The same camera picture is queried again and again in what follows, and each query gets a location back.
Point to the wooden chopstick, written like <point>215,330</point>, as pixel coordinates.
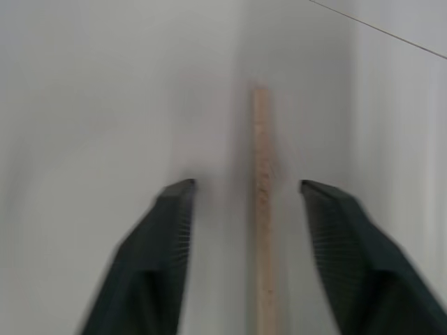
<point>262,209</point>

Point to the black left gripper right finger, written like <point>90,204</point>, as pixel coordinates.
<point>370,272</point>

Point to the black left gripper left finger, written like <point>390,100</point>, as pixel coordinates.
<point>146,265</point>

